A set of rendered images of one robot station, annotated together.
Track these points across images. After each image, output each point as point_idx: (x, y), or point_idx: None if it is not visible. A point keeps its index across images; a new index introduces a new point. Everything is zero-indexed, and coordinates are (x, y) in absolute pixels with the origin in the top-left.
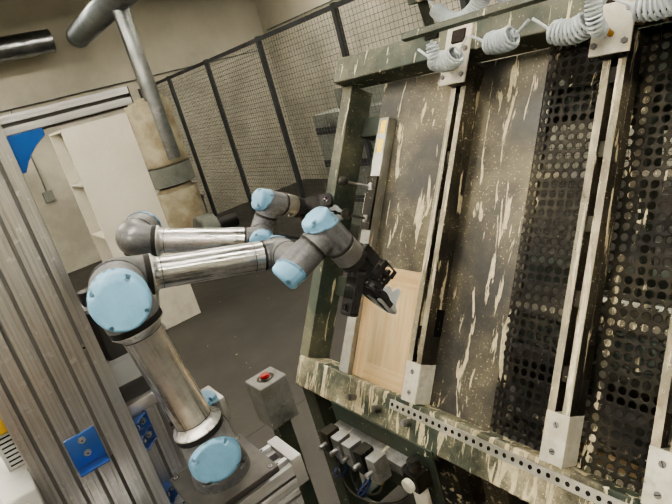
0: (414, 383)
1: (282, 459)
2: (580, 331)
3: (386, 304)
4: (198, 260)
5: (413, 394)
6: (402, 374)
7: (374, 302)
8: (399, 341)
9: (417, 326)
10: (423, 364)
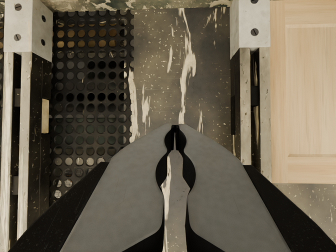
0: (245, 16)
1: None
2: (4, 149)
3: (92, 189)
4: None
5: (244, 0)
6: (287, 28)
7: (236, 177)
8: (305, 73)
9: (260, 103)
10: (237, 50)
